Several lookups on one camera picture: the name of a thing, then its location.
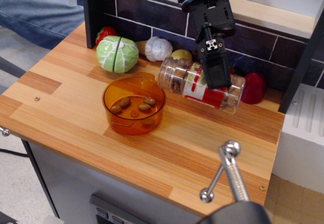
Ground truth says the red toy strawberry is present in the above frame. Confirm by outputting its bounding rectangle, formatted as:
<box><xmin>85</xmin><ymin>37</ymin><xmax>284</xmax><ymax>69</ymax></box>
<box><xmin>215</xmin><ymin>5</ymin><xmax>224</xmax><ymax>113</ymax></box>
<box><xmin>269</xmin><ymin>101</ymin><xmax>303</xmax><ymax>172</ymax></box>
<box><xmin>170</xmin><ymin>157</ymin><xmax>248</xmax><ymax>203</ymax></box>
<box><xmin>96</xmin><ymin>26</ymin><xmax>118</xmax><ymax>45</ymax></box>

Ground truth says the green toy cabbage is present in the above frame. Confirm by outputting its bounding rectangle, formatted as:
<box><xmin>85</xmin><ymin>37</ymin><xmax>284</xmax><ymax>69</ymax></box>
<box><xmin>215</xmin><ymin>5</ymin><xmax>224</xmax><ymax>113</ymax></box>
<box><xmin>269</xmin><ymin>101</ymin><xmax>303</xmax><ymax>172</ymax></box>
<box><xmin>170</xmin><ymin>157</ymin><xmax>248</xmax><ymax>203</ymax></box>
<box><xmin>96</xmin><ymin>35</ymin><xmax>139</xmax><ymax>73</ymax></box>

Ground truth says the clear almond jar red label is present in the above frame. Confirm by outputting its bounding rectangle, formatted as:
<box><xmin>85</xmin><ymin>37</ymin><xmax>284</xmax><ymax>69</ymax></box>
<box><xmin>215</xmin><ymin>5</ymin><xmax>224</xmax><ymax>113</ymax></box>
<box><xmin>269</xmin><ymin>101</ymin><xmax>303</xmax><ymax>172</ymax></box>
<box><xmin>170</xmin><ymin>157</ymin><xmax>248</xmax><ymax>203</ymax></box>
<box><xmin>157</xmin><ymin>57</ymin><xmax>245</xmax><ymax>114</ymax></box>

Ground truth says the person leg in jeans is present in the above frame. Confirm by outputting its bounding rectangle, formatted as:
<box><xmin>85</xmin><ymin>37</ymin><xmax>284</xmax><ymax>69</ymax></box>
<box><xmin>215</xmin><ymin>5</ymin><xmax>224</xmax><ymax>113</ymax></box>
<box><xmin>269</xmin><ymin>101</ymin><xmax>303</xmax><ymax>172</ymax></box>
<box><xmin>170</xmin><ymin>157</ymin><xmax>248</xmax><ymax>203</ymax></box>
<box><xmin>1</xmin><ymin>0</ymin><xmax>85</xmax><ymax>49</ymax></box>

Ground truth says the yellow toy potato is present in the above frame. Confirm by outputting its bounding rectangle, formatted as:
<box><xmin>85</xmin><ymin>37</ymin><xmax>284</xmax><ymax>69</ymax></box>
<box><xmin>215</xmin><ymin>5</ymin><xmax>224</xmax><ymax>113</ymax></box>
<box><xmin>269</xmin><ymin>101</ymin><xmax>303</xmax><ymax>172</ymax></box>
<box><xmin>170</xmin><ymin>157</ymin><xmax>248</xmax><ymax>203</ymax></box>
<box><xmin>170</xmin><ymin>49</ymin><xmax>192</xmax><ymax>61</ymax></box>

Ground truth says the black cable on floor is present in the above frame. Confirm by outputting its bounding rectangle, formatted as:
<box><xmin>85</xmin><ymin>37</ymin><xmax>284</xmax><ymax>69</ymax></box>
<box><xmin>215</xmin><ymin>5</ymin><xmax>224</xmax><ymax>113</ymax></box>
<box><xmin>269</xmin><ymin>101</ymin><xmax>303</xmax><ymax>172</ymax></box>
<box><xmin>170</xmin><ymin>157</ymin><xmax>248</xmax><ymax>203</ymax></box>
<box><xmin>0</xmin><ymin>148</ymin><xmax>28</xmax><ymax>158</ymax></box>

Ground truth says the almond in pot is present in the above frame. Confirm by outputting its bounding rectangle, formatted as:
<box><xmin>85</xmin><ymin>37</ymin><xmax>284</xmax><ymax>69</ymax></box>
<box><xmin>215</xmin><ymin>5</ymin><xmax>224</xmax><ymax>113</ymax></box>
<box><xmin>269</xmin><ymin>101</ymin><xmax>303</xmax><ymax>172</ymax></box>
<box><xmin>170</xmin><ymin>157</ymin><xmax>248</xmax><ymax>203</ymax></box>
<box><xmin>109</xmin><ymin>105</ymin><xmax>122</xmax><ymax>115</ymax></box>
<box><xmin>119</xmin><ymin>97</ymin><xmax>131</xmax><ymax>108</ymax></box>
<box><xmin>141</xmin><ymin>118</ymin><xmax>155</xmax><ymax>127</ymax></box>
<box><xmin>143</xmin><ymin>98</ymin><xmax>156</xmax><ymax>106</ymax></box>
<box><xmin>137</xmin><ymin>103</ymin><xmax>151</xmax><ymax>111</ymax></box>

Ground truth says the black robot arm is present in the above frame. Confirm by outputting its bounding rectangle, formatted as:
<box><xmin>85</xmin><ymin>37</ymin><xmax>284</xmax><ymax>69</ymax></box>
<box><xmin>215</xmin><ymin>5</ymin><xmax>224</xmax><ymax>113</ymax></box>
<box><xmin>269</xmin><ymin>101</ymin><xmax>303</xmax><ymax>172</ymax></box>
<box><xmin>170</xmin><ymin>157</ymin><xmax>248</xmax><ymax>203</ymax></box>
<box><xmin>178</xmin><ymin>0</ymin><xmax>236</xmax><ymax>90</ymax></box>

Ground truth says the metal clamp screw handle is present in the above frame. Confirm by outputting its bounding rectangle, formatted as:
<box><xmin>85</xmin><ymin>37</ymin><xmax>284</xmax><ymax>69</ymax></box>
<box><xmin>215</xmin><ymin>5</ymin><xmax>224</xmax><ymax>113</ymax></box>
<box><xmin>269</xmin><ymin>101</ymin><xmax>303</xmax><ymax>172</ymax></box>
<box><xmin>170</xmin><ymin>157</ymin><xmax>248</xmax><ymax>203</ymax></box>
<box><xmin>200</xmin><ymin>140</ymin><xmax>251</xmax><ymax>203</ymax></box>

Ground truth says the white toy sink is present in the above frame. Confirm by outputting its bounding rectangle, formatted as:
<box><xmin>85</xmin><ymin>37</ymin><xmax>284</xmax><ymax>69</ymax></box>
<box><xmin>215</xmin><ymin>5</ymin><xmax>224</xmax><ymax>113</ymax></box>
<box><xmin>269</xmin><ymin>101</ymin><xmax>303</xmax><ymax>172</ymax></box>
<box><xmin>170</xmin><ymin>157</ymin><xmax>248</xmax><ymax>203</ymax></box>
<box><xmin>272</xmin><ymin>84</ymin><xmax>323</xmax><ymax>193</ymax></box>

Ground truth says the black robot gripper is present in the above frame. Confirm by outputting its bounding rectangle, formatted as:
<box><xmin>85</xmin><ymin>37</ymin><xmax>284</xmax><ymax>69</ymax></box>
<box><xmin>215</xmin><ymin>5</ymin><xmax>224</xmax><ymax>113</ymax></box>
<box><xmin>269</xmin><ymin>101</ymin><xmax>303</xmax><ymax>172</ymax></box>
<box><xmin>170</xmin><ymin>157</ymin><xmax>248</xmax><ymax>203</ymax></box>
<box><xmin>181</xmin><ymin>0</ymin><xmax>236</xmax><ymax>90</ymax></box>

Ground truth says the orange transparent plastic pot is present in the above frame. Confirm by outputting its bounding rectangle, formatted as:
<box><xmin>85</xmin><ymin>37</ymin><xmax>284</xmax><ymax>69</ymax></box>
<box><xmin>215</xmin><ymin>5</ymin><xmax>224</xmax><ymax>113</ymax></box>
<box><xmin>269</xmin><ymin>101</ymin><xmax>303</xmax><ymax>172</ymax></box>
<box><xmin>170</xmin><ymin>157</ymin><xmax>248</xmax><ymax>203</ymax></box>
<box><xmin>102</xmin><ymin>72</ymin><xmax>166</xmax><ymax>135</ymax></box>

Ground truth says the white toy garlic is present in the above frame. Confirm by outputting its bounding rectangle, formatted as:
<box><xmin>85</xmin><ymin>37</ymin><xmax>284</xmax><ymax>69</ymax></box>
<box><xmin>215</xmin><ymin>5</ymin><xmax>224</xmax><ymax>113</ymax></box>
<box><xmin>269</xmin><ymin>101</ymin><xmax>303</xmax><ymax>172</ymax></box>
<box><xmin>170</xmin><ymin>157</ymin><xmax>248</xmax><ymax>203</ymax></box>
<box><xmin>135</xmin><ymin>36</ymin><xmax>173</xmax><ymax>62</ymax></box>

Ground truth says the grey toy stove cabinet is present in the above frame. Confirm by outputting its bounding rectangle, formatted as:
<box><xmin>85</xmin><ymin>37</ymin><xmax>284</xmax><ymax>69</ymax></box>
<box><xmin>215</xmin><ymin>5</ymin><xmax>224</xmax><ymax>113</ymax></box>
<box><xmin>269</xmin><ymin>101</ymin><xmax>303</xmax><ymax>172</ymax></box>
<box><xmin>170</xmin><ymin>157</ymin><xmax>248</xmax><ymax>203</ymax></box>
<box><xmin>23</xmin><ymin>141</ymin><xmax>200</xmax><ymax>223</ymax></box>

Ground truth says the black shelf frame post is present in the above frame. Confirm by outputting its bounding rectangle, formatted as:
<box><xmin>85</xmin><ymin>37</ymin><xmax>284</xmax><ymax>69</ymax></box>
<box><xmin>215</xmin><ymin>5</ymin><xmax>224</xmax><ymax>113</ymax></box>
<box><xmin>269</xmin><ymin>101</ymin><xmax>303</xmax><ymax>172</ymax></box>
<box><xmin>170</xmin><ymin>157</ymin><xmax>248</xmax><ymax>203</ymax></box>
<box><xmin>278</xmin><ymin>3</ymin><xmax>323</xmax><ymax>114</ymax></box>

